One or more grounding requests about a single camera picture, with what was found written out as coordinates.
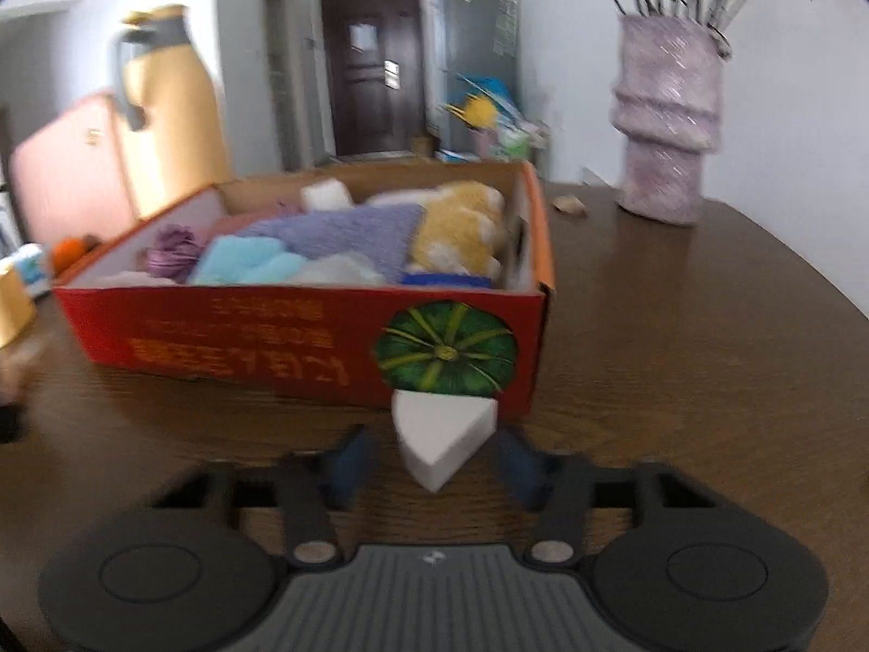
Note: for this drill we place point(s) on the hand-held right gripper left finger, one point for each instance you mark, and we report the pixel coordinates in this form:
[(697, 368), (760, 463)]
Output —
[(349, 465)]

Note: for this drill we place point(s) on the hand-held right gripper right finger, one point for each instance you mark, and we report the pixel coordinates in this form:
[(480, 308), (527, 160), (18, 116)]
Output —
[(519, 465)]

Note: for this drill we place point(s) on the red cardboard box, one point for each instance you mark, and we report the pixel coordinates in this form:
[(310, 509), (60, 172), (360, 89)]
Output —
[(271, 346)]

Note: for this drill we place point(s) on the clear bag with green items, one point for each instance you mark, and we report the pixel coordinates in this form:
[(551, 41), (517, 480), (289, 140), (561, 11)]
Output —
[(339, 270)]

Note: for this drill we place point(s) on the blue plush toy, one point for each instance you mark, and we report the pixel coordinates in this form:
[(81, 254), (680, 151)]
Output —
[(244, 261)]

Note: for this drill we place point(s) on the purple knit cloth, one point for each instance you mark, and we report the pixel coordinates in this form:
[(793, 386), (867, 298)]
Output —
[(353, 234)]

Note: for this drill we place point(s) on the white and yellow plush dog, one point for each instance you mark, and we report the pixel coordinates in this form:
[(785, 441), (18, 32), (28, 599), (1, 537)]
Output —
[(448, 231)]

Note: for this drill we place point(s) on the white round sponge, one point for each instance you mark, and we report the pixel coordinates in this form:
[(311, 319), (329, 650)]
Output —
[(327, 195)]

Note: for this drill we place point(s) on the purple satin scrunchie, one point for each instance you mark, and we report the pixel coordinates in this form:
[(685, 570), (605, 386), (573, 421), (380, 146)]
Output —
[(173, 251)]

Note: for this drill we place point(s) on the fallen dried flower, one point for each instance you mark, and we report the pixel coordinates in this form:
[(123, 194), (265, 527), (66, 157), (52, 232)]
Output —
[(569, 207)]

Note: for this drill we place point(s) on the orange fruit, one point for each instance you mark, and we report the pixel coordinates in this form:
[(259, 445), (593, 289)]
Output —
[(71, 255)]

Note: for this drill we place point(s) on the dark brown door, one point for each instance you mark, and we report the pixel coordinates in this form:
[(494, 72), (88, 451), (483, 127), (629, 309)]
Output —
[(370, 115)]

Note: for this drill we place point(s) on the yellow plastic item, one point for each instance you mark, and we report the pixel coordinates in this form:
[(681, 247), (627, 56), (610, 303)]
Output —
[(475, 112)]

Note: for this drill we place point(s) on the blue tissue pack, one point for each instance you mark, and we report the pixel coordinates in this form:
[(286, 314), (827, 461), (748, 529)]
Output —
[(34, 271)]

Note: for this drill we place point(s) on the yellow mug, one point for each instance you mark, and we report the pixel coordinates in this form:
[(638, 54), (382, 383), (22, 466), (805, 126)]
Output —
[(13, 305)]

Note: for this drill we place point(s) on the purple textured vase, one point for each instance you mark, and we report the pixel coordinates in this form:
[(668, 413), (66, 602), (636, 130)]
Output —
[(669, 122)]

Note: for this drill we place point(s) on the blue plastic item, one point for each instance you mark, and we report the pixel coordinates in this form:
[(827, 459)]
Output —
[(495, 88)]

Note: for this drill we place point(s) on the yellow thermos jug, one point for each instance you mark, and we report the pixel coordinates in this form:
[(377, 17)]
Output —
[(176, 122)]

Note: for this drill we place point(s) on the grey interior door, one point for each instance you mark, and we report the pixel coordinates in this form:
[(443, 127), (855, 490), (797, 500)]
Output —
[(282, 81)]

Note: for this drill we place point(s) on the pink suitcase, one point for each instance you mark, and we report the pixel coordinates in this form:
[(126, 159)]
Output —
[(75, 176)]

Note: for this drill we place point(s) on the grey refrigerator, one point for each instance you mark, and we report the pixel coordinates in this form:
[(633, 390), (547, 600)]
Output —
[(475, 41)]

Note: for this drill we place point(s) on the white door notice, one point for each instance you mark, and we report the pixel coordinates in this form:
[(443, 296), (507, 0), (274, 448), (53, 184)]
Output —
[(363, 36)]

